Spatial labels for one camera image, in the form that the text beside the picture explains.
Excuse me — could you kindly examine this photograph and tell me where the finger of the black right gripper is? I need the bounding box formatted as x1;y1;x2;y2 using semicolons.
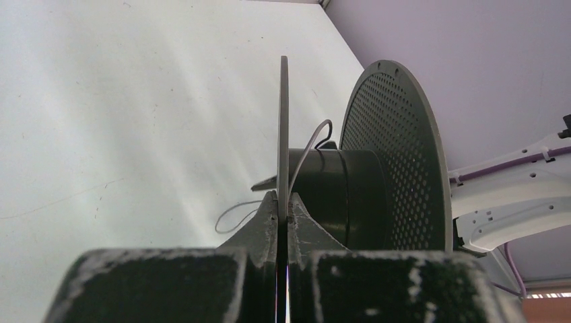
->
250;176;277;192

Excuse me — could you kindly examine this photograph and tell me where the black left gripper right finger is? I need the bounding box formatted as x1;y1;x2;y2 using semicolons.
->
288;194;525;322

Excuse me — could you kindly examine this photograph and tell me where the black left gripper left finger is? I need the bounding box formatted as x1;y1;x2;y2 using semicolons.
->
44;191;277;322

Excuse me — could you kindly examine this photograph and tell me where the thin black wire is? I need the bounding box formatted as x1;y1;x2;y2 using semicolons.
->
214;118;334;235

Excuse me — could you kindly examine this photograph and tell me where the dark grey cable spool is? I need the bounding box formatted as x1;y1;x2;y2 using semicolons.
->
277;60;453;252

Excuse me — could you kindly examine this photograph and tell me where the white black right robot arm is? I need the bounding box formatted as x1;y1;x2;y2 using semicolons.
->
289;115;570;254

